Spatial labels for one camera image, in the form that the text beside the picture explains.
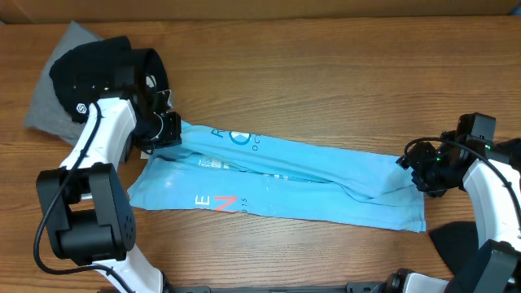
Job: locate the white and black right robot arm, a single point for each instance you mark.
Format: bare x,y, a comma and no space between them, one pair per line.
467,158

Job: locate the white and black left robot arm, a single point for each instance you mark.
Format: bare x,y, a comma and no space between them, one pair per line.
86,214

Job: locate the light blue printed t-shirt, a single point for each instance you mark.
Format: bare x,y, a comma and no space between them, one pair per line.
231,172

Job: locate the black folded garment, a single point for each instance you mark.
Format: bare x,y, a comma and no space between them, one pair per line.
84,74

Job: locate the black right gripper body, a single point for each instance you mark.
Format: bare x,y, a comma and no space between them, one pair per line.
432,171

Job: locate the black cloth at table edge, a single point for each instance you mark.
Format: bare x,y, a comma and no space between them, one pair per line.
456,243

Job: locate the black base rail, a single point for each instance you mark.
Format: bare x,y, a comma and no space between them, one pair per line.
352,287

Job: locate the grey folded garment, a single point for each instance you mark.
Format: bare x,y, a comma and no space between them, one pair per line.
45,113

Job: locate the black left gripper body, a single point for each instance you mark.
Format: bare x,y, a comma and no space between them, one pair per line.
156,131

